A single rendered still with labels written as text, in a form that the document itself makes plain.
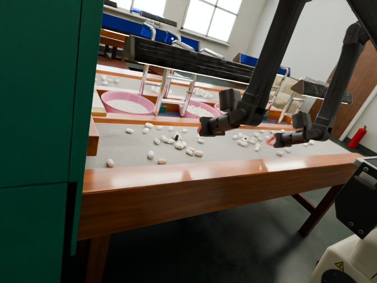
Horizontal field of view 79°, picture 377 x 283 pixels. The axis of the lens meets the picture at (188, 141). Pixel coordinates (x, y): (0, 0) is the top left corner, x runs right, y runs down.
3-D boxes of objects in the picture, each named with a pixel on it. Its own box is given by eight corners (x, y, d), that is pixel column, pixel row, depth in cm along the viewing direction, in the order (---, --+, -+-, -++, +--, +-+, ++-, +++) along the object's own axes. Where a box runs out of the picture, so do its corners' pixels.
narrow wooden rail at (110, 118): (311, 141, 190) (318, 129, 185) (63, 140, 91) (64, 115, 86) (305, 137, 194) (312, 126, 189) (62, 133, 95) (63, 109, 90)
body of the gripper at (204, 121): (198, 117, 80) (211, 112, 73) (220, 119, 85) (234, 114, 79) (199, 136, 79) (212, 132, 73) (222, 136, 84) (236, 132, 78)
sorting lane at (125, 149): (350, 155, 166) (352, 153, 165) (72, 176, 67) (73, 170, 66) (315, 134, 187) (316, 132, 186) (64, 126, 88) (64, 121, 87)
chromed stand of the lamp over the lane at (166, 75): (196, 149, 114) (229, 58, 94) (160, 149, 103) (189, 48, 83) (179, 129, 128) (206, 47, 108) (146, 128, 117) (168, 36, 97)
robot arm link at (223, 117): (230, 127, 69) (244, 128, 72) (229, 105, 70) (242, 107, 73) (216, 131, 75) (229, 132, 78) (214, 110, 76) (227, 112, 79)
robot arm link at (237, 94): (244, 119, 64) (261, 122, 69) (240, 79, 65) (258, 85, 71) (213, 127, 73) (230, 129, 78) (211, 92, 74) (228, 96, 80)
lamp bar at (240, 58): (289, 77, 200) (293, 69, 197) (238, 64, 166) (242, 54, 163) (283, 74, 206) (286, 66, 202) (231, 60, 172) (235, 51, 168)
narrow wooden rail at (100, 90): (281, 122, 213) (287, 112, 208) (58, 105, 114) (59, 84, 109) (277, 119, 217) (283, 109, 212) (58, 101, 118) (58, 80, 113)
